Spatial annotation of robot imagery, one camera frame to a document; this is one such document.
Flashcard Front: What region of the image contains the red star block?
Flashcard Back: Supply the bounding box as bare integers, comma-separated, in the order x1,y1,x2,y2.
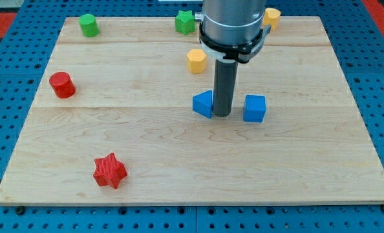
93,153,128,189

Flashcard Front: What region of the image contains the yellow hexagon block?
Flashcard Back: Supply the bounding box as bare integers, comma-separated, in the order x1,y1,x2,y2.
186,49,207,74

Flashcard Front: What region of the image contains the light wooden board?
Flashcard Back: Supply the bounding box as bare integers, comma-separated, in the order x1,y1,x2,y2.
0,16,384,206

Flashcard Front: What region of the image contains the blue triangular prism block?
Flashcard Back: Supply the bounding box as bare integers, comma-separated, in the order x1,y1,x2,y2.
192,90,213,118

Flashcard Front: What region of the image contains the green star block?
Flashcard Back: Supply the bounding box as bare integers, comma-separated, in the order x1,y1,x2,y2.
175,10,195,35

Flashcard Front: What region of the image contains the yellow pentagon block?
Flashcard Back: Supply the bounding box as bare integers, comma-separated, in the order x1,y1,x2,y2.
262,8,281,30

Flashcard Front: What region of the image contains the red cylinder block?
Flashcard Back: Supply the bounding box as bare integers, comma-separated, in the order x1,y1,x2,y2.
49,71,76,98

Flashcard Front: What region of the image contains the green cylinder block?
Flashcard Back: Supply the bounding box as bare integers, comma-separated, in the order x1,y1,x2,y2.
78,14,100,38

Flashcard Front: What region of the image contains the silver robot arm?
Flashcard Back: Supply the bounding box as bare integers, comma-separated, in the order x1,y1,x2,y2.
195,0,272,63

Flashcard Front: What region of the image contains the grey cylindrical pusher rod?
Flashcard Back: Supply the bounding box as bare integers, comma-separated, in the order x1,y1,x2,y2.
212,60,238,117

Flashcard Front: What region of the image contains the blue cube block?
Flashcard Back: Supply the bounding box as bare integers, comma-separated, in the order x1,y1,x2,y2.
243,95,266,122

